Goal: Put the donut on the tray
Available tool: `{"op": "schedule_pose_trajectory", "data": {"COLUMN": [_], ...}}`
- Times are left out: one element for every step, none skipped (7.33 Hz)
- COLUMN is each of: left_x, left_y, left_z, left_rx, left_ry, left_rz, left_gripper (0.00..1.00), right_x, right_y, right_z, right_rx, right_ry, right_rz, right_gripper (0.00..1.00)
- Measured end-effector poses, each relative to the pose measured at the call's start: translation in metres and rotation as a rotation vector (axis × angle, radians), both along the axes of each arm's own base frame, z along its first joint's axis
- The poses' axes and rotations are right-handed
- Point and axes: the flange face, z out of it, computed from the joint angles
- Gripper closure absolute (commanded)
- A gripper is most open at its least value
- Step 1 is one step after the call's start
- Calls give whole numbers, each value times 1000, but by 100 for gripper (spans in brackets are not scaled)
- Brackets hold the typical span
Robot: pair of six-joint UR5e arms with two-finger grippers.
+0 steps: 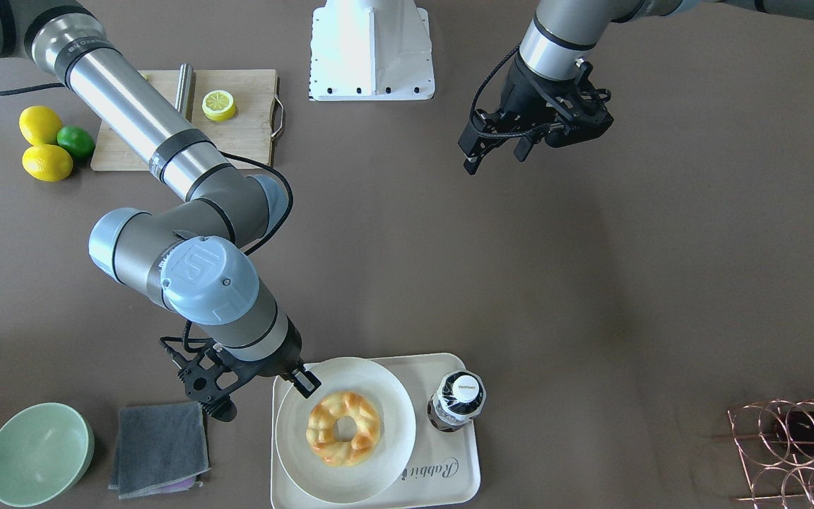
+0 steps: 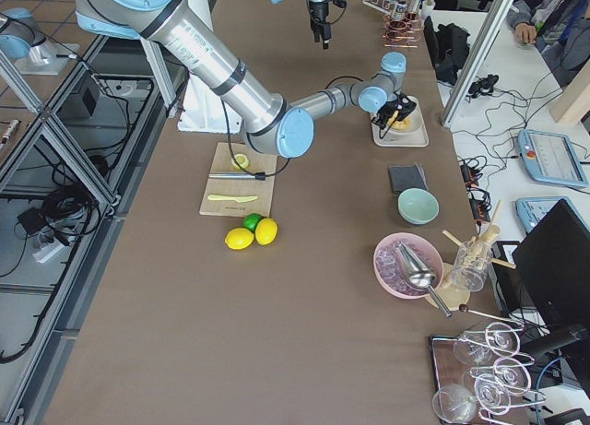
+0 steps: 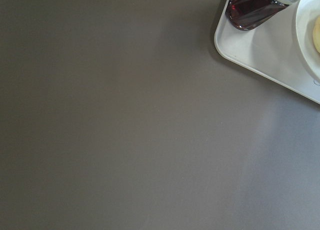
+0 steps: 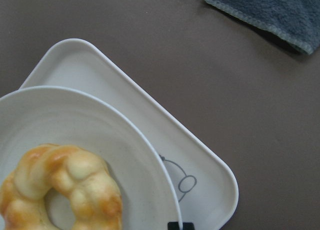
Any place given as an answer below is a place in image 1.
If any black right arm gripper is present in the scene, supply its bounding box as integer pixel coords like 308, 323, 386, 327
220, 322, 321, 399

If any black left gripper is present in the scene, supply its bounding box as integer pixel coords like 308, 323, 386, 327
458, 53, 591, 175

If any glazed twisted ring donut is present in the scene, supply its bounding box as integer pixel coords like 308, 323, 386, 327
305, 391, 382, 467

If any white round plate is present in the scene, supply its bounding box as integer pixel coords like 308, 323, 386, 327
275, 357, 416, 505

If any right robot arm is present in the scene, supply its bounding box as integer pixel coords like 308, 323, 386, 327
0, 1, 550, 414

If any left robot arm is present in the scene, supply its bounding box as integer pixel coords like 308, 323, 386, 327
459, 1, 695, 175

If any dark tea bottle on tray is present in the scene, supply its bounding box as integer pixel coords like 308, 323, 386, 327
427, 368, 487, 433

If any dark grey folded cloth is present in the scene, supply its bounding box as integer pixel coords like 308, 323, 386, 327
109, 402, 210, 499

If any wooden cutting board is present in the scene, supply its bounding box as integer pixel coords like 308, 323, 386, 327
90, 69, 278, 172

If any mint green bowl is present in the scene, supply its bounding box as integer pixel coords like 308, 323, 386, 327
0, 402, 95, 507

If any half lemon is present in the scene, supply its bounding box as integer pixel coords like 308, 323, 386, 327
201, 90, 237, 122

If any green lime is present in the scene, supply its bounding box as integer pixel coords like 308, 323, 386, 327
56, 125, 95, 159

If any yellow lemon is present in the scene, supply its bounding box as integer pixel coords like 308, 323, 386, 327
18, 105, 64, 146
22, 144, 74, 182

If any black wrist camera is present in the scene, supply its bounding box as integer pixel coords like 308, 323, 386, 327
545, 58, 613, 148

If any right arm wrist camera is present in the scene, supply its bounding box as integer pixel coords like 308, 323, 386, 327
160, 337, 257, 422

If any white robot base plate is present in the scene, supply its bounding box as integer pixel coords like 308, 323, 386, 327
308, 1, 436, 101

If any copper wire bottle rack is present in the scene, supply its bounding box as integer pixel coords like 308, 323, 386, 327
723, 398, 814, 508

